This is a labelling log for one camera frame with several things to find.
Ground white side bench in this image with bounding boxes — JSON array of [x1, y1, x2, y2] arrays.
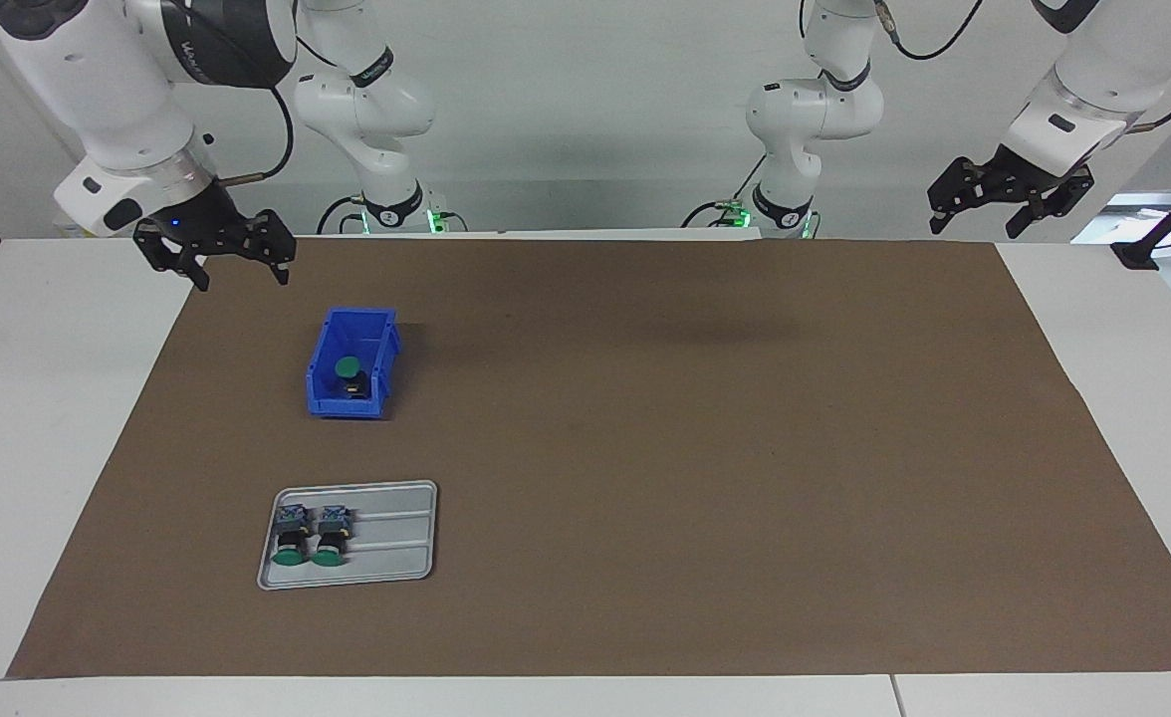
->
[[1071, 189, 1171, 272]]

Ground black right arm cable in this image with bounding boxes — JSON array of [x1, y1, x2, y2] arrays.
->
[[219, 85, 296, 190]]

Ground black velcro cable strap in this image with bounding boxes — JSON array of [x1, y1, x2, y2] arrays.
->
[[350, 45, 395, 89]]

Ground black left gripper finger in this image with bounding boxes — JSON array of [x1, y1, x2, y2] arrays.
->
[[1006, 167, 1095, 240], [927, 157, 985, 236]]

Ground brown table mat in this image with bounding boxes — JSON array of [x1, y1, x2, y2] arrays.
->
[[6, 236, 1171, 679]]

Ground black base cable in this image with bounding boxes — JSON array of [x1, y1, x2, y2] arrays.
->
[[682, 159, 768, 228], [317, 194, 367, 236]]

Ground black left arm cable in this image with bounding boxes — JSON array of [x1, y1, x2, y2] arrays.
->
[[874, 0, 1171, 130]]

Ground blue plastic storage bin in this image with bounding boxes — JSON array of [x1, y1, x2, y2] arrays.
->
[[306, 307, 402, 420]]

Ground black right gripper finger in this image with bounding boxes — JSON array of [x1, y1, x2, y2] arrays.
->
[[247, 209, 298, 288], [133, 224, 211, 293]]

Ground silver metal tray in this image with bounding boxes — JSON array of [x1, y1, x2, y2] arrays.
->
[[257, 481, 439, 592]]

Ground black camera stand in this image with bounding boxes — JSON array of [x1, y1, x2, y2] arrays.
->
[[1111, 164, 1171, 272]]

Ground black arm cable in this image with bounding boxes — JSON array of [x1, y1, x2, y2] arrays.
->
[[874, 0, 1171, 130], [219, 85, 296, 190]]

